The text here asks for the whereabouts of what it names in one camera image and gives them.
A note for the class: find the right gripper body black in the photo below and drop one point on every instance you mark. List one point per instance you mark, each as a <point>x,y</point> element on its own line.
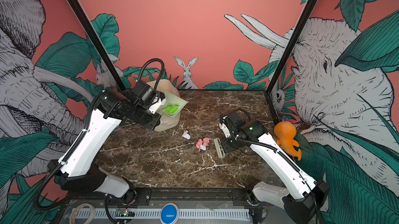
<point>231,143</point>

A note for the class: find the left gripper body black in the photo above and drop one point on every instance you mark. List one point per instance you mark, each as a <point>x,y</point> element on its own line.
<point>146,118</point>

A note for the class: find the light green hand brush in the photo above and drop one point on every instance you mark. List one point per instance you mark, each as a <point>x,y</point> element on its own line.
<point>219,148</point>

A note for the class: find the beige trash bin with liner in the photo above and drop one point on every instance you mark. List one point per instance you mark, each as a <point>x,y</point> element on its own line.
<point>167,122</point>

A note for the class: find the light green dustpan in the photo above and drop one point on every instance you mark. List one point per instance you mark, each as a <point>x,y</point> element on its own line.
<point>173,99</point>

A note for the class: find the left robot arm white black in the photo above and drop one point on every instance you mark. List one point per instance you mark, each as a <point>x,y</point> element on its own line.
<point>76,169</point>

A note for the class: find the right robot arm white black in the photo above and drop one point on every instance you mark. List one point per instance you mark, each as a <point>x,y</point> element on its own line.
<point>295,179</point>

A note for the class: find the pink paper scrap upper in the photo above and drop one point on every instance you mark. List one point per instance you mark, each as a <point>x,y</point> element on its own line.
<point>206,141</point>

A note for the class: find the pink paper scrap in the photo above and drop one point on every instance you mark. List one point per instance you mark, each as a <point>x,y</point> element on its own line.
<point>206,141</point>
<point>200,142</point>

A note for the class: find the green paper scrap upper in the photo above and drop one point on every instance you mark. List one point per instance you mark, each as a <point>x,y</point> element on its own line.
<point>171,109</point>

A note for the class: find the orange plush toy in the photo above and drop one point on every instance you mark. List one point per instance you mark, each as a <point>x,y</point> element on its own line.
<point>286,132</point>

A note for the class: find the pink paper scrap middle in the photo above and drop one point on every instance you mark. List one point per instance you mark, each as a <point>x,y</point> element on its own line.
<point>200,142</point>

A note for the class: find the white paper scrap upper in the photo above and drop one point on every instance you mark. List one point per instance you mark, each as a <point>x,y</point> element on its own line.
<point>186,135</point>

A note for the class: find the blue round button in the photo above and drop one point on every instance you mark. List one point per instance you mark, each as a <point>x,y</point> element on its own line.
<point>169,214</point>

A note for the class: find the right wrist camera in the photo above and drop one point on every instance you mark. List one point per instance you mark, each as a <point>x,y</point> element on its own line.
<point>225,130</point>

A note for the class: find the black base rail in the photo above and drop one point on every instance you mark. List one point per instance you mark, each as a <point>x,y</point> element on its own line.
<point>187,194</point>

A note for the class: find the left black frame post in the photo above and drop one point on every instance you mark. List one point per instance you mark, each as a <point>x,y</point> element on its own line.
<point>96,41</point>

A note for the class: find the black frame post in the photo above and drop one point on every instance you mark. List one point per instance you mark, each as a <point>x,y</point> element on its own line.
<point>307,10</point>
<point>96,41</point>

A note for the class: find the white slotted cable duct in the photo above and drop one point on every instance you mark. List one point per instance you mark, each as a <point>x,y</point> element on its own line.
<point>187,213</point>

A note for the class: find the right black frame post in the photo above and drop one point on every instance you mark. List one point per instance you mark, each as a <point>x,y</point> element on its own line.
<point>307,10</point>

